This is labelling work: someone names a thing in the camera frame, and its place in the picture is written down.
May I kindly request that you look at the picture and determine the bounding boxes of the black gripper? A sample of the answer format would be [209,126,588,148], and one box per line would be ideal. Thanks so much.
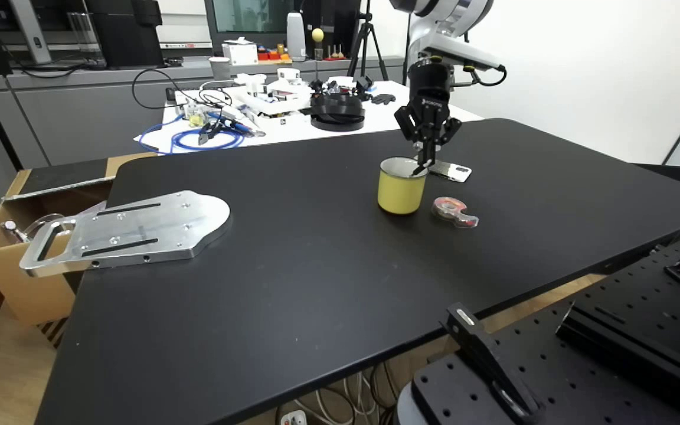
[392,57,466,176]

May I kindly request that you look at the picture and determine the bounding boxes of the yellow cup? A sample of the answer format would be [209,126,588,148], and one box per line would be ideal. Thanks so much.
[375,156,431,218]

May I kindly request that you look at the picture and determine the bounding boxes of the pink tape dispenser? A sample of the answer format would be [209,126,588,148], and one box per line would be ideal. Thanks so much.
[432,195,481,231]

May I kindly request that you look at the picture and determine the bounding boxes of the black round helmet device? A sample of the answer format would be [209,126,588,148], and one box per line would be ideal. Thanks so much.
[307,82,368,132]

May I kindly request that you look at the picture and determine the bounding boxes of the white side table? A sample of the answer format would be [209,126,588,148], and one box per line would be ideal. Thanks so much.
[132,78,487,156]

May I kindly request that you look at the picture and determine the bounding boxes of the white cylinder speaker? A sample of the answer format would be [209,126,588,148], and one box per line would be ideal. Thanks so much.
[285,10,309,63]

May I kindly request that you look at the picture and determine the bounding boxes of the white clutter of electronics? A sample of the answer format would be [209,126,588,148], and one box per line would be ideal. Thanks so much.
[171,65,316,137]

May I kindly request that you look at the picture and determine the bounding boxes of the small white box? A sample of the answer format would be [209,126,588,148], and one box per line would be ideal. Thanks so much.
[219,36,259,69]

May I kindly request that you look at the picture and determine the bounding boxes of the dark monitor screen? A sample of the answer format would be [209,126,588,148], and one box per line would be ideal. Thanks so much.
[204,0,307,51]

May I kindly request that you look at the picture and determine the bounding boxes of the black perforated breadboard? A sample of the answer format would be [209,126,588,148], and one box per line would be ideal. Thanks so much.
[396,224,680,425]

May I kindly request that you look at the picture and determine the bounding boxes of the silver metal mounting plate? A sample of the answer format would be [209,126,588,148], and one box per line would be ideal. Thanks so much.
[16,188,233,278]

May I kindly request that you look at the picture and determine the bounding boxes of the grey long counter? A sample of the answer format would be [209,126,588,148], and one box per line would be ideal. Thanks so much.
[0,51,407,238]

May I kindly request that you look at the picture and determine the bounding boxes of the brown cardboard box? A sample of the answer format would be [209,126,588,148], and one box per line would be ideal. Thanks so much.
[0,152,159,349]

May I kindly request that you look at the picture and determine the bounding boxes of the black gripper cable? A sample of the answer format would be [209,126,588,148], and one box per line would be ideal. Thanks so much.
[454,63,511,89]

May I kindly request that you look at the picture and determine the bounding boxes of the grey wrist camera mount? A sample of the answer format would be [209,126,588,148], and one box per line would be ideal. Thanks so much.
[421,36,507,73]

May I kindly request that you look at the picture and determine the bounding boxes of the black camera tripod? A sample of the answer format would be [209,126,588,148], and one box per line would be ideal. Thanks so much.
[344,0,390,82]

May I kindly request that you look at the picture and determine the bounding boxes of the blue coiled cable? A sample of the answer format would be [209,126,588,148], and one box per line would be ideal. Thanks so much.
[169,126,245,154]

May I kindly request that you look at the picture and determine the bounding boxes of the black clamp bracket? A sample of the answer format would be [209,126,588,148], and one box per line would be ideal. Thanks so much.
[442,304,543,425]

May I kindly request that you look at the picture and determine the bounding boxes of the white cables under table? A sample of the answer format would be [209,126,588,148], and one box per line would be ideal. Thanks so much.
[276,362,407,425]

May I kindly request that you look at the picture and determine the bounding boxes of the black raised rail block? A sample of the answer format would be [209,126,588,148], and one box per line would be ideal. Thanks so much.
[555,204,680,410]

